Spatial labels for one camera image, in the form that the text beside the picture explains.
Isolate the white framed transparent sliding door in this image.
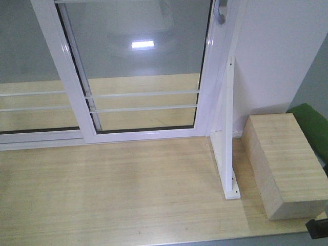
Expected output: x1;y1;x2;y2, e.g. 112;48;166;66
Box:
31;1;220;144

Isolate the silver door handle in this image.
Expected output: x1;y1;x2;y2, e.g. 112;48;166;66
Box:
213;0;228;25

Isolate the white diagonal support brace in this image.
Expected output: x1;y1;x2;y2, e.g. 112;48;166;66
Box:
210;56;240;200

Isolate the light wooden block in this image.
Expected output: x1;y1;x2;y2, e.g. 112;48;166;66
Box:
241;113;327;220

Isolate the green cloth bag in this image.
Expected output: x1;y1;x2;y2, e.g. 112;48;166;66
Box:
286;103;327;163

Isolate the white fixed window frame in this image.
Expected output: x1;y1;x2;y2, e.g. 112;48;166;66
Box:
0;0;89;152

